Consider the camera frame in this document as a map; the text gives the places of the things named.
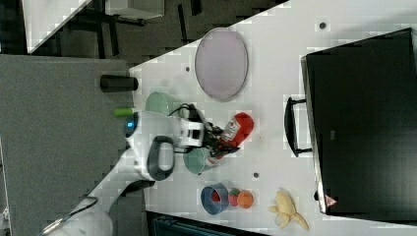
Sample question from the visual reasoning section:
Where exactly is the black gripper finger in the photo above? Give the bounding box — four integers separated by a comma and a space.
207, 145, 239, 159
205, 122, 223, 133

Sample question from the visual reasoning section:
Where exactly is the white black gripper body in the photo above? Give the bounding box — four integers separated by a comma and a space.
179, 109, 207, 153

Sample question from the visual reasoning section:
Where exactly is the red ketchup bottle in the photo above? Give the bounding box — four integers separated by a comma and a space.
208, 112, 254, 165

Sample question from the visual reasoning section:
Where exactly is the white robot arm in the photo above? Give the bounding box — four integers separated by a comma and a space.
37, 111, 244, 236

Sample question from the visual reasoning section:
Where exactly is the green cup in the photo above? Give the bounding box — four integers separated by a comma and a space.
183, 147, 213, 175

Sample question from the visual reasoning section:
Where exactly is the green perforated colander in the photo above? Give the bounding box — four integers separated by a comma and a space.
145, 91, 182, 115

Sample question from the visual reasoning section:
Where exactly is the red toy fruit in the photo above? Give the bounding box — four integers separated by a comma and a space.
228, 188, 240, 207

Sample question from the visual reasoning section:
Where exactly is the orange toy fruit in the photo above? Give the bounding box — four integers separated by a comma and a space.
237, 190, 254, 208

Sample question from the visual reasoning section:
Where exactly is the blue cup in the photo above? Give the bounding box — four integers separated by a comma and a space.
201, 183, 229, 215

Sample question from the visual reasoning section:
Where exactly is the pink round plate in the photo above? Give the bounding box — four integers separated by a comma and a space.
195, 28, 248, 101

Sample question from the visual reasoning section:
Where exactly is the green cylinder marker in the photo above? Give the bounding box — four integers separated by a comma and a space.
113, 108, 134, 117

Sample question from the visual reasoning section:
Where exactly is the peeled banana toy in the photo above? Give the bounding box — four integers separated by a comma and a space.
268, 191, 310, 230

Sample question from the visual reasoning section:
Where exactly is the black cylinder post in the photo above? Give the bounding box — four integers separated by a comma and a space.
99, 75, 139, 92

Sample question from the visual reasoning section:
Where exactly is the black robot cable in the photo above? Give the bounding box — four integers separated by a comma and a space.
38, 196, 99, 235

